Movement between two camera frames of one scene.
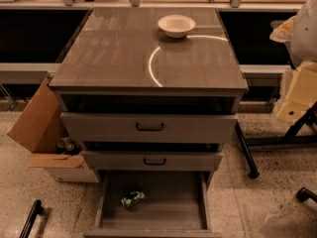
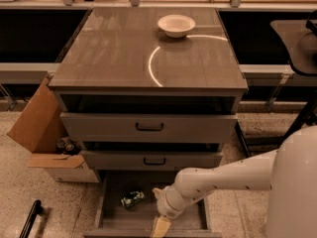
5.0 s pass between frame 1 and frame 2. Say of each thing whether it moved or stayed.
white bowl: stayed
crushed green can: stayed
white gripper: moved
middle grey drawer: stayed
